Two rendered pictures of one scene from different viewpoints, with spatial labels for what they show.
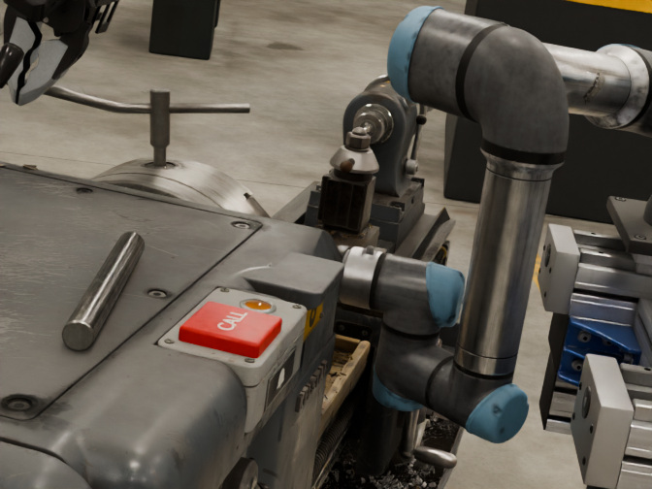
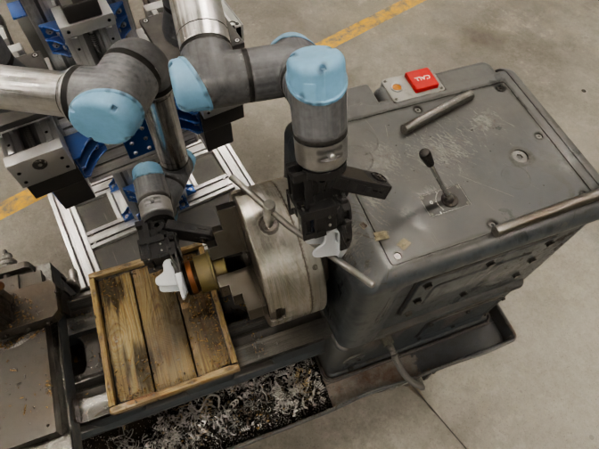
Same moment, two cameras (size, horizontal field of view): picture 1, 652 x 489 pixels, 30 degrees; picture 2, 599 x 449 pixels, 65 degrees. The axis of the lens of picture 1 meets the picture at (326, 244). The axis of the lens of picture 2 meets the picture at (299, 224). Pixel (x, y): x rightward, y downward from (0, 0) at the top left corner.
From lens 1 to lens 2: 1.70 m
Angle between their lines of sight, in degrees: 90
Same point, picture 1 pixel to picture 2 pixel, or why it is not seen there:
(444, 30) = (134, 80)
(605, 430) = not seen: hidden behind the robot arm
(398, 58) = (138, 118)
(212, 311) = (422, 84)
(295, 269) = (355, 98)
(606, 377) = not seen: hidden behind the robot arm
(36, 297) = (456, 126)
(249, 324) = (419, 74)
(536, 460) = not seen: outside the picture
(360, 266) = (166, 201)
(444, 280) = (154, 166)
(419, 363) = (175, 190)
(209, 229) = (350, 135)
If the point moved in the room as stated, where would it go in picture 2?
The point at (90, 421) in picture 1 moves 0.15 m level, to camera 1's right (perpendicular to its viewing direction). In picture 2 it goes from (489, 75) to (447, 38)
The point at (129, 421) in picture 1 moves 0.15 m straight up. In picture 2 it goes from (480, 69) to (506, 15)
